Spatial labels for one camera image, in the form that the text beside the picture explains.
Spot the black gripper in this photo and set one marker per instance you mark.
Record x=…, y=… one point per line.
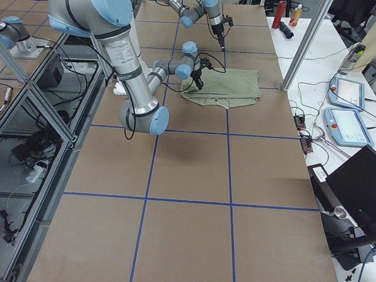
x=217, y=30
x=196, y=74

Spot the olive green long-sleeve shirt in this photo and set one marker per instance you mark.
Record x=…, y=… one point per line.
x=234, y=88

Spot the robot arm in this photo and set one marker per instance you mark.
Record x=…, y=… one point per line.
x=208, y=9
x=109, y=22

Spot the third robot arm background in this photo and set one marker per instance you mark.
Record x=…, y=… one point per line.
x=16, y=38

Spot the dark folded umbrella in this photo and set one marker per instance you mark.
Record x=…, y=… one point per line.
x=285, y=30

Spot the red bottle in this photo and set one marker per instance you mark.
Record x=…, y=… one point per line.
x=279, y=14

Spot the orange drink bottle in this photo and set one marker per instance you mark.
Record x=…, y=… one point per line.
x=296, y=15

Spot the orange terminal block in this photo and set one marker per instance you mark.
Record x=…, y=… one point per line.
x=306, y=144
x=299, y=121

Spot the grey water bottle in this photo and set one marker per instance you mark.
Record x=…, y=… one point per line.
x=349, y=63

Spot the upper teach pendant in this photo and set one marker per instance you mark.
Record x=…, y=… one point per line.
x=346, y=93

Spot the teach pendant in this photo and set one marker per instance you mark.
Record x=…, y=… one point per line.
x=347, y=127
x=346, y=93

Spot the black power box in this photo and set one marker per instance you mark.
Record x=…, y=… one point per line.
x=52, y=75

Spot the lower teach pendant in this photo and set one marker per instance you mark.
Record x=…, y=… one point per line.
x=347, y=127

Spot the white power strip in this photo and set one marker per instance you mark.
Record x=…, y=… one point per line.
x=36, y=172

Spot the aluminium frame post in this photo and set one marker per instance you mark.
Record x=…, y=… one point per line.
x=306, y=42

